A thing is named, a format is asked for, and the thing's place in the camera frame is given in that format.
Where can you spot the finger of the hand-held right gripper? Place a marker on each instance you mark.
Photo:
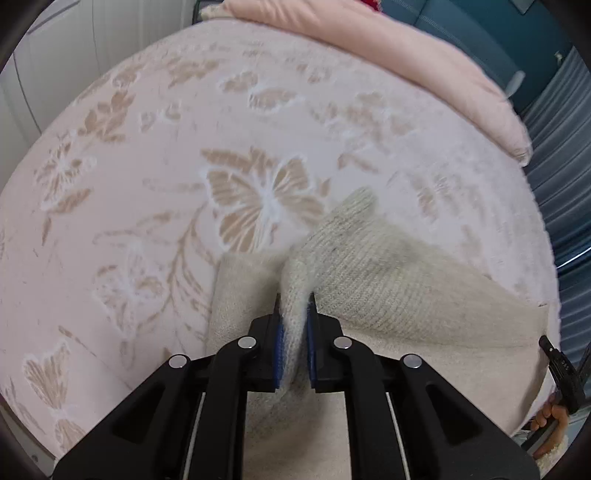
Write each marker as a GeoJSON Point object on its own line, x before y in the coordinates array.
{"type": "Point", "coordinates": [564, 374]}

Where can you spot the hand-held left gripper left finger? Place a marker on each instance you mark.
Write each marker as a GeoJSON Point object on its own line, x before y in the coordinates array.
{"type": "Point", "coordinates": [278, 350]}

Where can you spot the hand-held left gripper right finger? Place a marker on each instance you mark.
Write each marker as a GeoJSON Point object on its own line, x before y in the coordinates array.
{"type": "Point", "coordinates": [310, 355]}

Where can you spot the cream knit sweater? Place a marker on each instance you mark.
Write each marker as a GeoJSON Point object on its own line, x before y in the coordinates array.
{"type": "Point", "coordinates": [397, 295]}

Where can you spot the person's right hand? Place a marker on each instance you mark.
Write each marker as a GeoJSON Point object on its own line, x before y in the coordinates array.
{"type": "Point", "coordinates": [548, 413]}

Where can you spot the pink floral butterfly blanket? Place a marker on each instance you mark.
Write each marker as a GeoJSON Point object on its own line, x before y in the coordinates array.
{"type": "Point", "coordinates": [152, 194]}

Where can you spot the blue striped curtain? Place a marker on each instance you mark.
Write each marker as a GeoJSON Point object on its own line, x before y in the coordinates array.
{"type": "Point", "coordinates": [561, 138]}

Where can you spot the pink quilt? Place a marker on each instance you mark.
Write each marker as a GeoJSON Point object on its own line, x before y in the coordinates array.
{"type": "Point", "coordinates": [415, 50]}

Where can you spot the red cloth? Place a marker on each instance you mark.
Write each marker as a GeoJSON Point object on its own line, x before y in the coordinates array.
{"type": "Point", "coordinates": [371, 4]}

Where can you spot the white wardrobe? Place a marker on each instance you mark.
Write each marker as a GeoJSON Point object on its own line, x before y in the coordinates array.
{"type": "Point", "coordinates": [55, 60]}

